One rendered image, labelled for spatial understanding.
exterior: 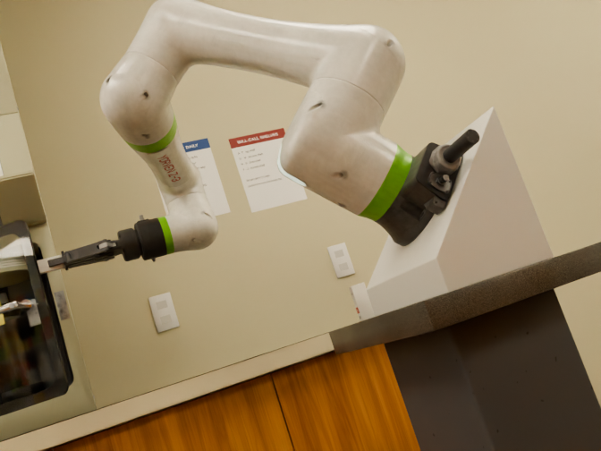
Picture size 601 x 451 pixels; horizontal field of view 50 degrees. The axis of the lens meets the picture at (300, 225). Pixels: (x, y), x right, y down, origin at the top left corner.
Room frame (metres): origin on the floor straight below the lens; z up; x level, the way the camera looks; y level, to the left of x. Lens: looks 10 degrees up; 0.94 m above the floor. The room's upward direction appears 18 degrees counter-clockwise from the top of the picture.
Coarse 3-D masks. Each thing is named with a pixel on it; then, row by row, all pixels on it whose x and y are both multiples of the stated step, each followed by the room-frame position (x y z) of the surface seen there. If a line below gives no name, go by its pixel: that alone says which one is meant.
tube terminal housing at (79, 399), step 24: (0, 120) 1.53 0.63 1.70; (0, 144) 1.52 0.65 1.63; (24, 144) 1.54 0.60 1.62; (24, 168) 1.54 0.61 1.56; (48, 240) 1.54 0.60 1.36; (72, 336) 1.54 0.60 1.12; (72, 360) 1.54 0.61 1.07; (72, 384) 1.53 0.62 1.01; (24, 408) 1.49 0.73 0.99; (48, 408) 1.51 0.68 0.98; (72, 408) 1.53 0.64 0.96; (96, 408) 1.54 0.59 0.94; (0, 432) 1.47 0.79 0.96; (24, 432) 1.49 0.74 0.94
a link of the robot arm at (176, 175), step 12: (180, 144) 1.33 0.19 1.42; (144, 156) 1.27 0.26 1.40; (156, 156) 1.27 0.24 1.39; (168, 156) 1.30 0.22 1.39; (180, 156) 1.36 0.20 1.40; (156, 168) 1.36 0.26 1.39; (168, 168) 1.36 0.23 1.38; (180, 168) 1.40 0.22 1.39; (192, 168) 1.49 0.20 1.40; (168, 180) 1.43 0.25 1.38; (180, 180) 1.45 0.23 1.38; (192, 180) 1.50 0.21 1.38; (168, 192) 1.51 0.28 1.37; (180, 192) 1.50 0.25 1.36; (192, 192) 1.51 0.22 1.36; (204, 192) 1.55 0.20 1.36
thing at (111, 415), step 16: (320, 336) 1.43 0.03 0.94; (272, 352) 1.39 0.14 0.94; (288, 352) 1.40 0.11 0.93; (304, 352) 1.41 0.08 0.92; (320, 352) 1.42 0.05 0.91; (224, 368) 1.35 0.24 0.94; (240, 368) 1.36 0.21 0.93; (256, 368) 1.37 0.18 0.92; (272, 368) 1.39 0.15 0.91; (176, 384) 1.32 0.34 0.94; (192, 384) 1.33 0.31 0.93; (208, 384) 1.34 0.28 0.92; (224, 384) 1.35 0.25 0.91; (128, 400) 1.28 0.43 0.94; (144, 400) 1.29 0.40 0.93; (160, 400) 1.30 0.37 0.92; (176, 400) 1.31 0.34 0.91; (80, 416) 1.25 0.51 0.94; (96, 416) 1.26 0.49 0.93; (112, 416) 1.27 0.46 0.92; (128, 416) 1.28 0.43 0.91; (32, 432) 1.22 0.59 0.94; (48, 432) 1.23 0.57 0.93; (64, 432) 1.24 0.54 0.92; (80, 432) 1.25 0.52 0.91; (0, 448) 1.20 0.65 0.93; (16, 448) 1.21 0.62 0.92; (32, 448) 1.22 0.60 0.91
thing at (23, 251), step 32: (0, 256) 1.39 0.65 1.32; (32, 256) 1.38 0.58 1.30; (0, 288) 1.40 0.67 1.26; (32, 288) 1.39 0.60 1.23; (32, 320) 1.39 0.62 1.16; (0, 352) 1.40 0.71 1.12; (32, 352) 1.39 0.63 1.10; (0, 384) 1.40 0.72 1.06; (32, 384) 1.39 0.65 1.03; (64, 384) 1.38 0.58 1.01; (0, 416) 1.41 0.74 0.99
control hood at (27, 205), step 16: (0, 176) 1.41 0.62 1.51; (16, 176) 1.42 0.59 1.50; (32, 176) 1.44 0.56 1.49; (0, 192) 1.43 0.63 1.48; (16, 192) 1.45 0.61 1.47; (32, 192) 1.46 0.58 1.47; (0, 208) 1.45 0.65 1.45; (16, 208) 1.47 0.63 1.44; (32, 208) 1.49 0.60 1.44; (32, 224) 1.52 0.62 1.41
